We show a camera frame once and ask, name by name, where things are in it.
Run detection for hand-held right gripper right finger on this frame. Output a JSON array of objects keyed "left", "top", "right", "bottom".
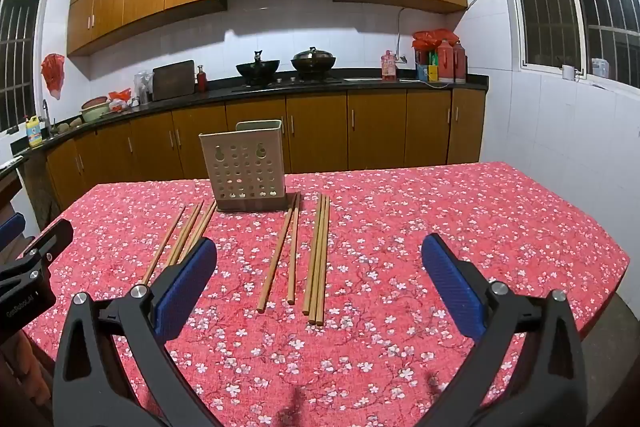
[{"left": 421, "top": 234, "right": 588, "bottom": 427}]

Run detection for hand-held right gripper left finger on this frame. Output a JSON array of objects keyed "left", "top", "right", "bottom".
[{"left": 52, "top": 237, "right": 221, "bottom": 427}]

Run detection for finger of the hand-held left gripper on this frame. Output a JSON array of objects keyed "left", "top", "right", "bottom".
[
  {"left": 22, "top": 219, "right": 75, "bottom": 265},
  {"left": 0, "top": 213, "right": 27, "bottom": 253}
]

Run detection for beige perforated utensil holder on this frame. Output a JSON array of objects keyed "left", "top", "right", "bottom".
[{"left": 199, "top": 120, "right": 287, "bottom": 212}]

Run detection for red floral tablecloth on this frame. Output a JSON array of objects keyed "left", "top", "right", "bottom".
[{"left": 22, "top": 162, "right": 630, "bottom": 427}]

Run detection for yellow detergent bottle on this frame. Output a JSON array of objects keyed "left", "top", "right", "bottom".
[{"left": 27, "top": 115, "right": 45, "bottom": 148}]

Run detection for metal sink faucet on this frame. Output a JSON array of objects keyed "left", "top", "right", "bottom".
[{"left": 41, "top": 99, "right": 57, "bottom": 138}]

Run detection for crumpled red plastic bag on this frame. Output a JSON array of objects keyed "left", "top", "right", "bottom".
[{"left": 108, "top": 89, "right": 132, "bottom": 112}]

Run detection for hanging red plastic bag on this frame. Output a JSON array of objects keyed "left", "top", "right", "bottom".
[{"left": 41, "top": 53, "right": 66, "bottom": 100}]

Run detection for wooden base cabinets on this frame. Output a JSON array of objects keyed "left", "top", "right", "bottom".
[{"left": 45, "top": 88, "right": 487, "bottom": 212}]

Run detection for barred window by sink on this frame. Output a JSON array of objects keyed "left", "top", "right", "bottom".
[{"left": 0, "top": 0, "right": 48, "bottom": 132}]

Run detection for clear plastic bag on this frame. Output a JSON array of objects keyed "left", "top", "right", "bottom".
[{"left": 132, "top": 71, "right": 153, "bottom": 105}]

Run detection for dark wooden cutting board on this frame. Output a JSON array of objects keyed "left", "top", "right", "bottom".
[{"left": 151, "top": 60, "right": 196, "bottom": 102}]

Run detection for black kitchen countertop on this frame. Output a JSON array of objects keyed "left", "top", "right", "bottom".
[{"left": 11, "top": 74, "right": 489, "bottom": 158}]

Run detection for red oil bottles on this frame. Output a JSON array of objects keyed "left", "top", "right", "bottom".
[{"left": 434, "top": 39, "right": 455, "bottom": 84}]

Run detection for red thermos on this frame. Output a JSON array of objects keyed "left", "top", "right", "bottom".
[{"left": 450, "top": 41, "right": 467, "bottom": 82}]

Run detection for black wok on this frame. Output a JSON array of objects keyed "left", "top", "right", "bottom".
[{"left": 236, "top": 50, "right": 282, "bottom": 86}]

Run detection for black gas stove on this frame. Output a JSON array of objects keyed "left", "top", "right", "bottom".
[{"left": 232, "top": 76, "right": 344, "bottom": 94}]

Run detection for red bag on thermoses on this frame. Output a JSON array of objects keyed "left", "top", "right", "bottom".
[{"left": 412, "top": 29, "right": 460, "bottom": 52}]

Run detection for black pot with lid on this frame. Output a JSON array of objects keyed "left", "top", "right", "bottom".
[{"left": 291, "top": 47, "right": 337, "bottom": 80}]

